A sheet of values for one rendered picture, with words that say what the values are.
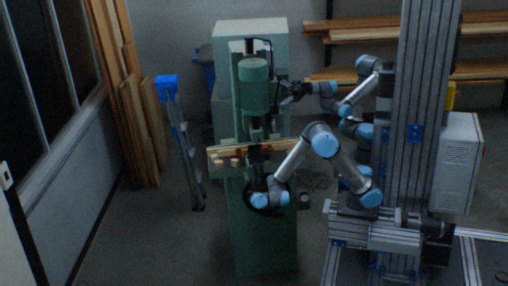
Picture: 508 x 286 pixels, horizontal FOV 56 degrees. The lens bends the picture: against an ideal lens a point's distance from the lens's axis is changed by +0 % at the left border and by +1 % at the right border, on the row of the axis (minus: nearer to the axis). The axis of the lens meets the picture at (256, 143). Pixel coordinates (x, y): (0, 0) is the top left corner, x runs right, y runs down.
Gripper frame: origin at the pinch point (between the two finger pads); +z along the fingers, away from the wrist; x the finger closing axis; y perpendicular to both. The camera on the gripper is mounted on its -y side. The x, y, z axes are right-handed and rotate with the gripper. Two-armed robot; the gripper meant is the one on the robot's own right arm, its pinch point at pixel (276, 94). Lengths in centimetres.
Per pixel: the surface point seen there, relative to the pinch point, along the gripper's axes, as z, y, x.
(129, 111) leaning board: 105, -114, -56
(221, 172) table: 37, -30, 35
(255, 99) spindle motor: 12.6, -1.7, 1.6
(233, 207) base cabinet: 31, -51, 52
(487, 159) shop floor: -217, -165, 5
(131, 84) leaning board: 101, -103, -76
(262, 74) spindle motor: 8.2, 9.8, -8.3
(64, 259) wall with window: 148, -89, 63
